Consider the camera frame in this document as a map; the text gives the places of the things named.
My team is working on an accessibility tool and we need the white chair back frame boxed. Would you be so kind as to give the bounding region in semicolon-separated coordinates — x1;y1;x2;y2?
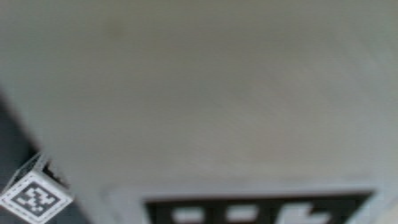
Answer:
0;0;398;224

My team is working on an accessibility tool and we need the white tagged cube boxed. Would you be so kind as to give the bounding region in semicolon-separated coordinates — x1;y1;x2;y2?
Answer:
0;153;73;224

